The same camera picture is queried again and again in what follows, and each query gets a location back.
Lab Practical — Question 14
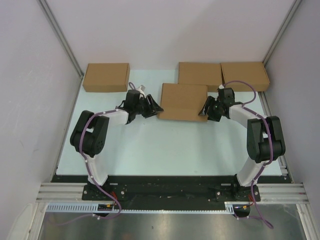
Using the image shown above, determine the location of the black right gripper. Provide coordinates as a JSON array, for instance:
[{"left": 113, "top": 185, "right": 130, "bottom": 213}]
[{"left": 198, "top": 96, "right": 224, "bottom": 122}]

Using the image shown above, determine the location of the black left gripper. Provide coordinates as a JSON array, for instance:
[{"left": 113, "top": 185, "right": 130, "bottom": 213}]
[{"left": 133, "top": 94, "right": 163, "bottom": 119}]

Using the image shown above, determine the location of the cardboard box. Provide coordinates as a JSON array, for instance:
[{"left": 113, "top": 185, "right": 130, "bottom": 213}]
[
  {"left": 82, "top": 63, "right": 130, "bottom": 93},
  {"left": 178, "top": 62, "right": 223, "bottom": 92},
  {"left": 220, "top": 62, "right": 270, "bottom": 92},
  {"left": 157, "top": 83, "right": 208, "bottom": 122}
]

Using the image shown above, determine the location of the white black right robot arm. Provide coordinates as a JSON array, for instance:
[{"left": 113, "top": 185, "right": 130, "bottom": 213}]
[{"left": 198, "top": 85, "right": 286, "bottom": 201}]

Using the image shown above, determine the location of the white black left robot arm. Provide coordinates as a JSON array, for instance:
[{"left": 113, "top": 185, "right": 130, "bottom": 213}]
[{"left": 70, "top": 89, "right": 164, "bottom": 200}]

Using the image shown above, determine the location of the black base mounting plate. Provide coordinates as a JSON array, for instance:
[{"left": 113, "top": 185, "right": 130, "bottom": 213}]
[{"left": 51, "top": 175, "right": 292, "bottom": 211}]

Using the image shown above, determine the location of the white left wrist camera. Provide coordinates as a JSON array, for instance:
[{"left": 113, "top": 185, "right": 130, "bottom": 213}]
[{"left": 136, "top": 85, "right": 146, "bottom": 98}]

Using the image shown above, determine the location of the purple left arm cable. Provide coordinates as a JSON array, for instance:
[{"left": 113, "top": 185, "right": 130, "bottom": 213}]
[{"left": 47, "top": 81, "right": 141, "bottom": 226}]

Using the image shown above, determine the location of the aluminium corner post left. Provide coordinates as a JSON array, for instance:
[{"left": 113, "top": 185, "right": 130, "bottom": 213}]
[{"left": 36, "top": 0, "right": 84, "bottom": 78}]

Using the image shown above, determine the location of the aluminium corner post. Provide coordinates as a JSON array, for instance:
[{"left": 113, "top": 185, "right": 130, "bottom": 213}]
[
  {"left": 36, "top": 0, "right": 84, "bottom": 78},
  {"left": 262, "top": 0, "right": 303, "bottom": 67}
]

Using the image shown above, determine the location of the aluminium corner post right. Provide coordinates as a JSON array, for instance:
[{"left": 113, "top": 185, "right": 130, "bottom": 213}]
[{"left": 262, "top": 0, "right": 303, "bottom": 67}]

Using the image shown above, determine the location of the white slotted cable duct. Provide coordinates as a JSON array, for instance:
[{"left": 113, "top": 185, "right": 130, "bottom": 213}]
[{"left": 46, "top": 201, "right": 253, "bottom": 215}]

